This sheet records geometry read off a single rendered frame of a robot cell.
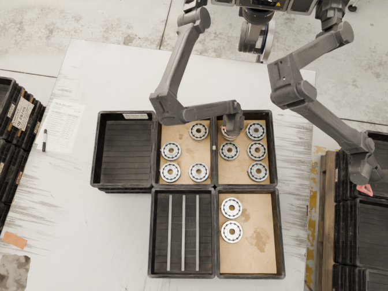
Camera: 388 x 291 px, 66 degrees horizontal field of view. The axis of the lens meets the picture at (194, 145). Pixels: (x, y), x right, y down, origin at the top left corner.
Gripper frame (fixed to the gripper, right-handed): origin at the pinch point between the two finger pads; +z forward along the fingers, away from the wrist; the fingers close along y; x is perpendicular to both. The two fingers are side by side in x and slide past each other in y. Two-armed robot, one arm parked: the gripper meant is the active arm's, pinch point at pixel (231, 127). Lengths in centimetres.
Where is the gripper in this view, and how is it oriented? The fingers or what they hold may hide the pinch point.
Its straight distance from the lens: 152.8
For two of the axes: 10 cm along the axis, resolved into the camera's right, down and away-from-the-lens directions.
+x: 1.2, -9.5, 3.0
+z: 0.0, 3.0, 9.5
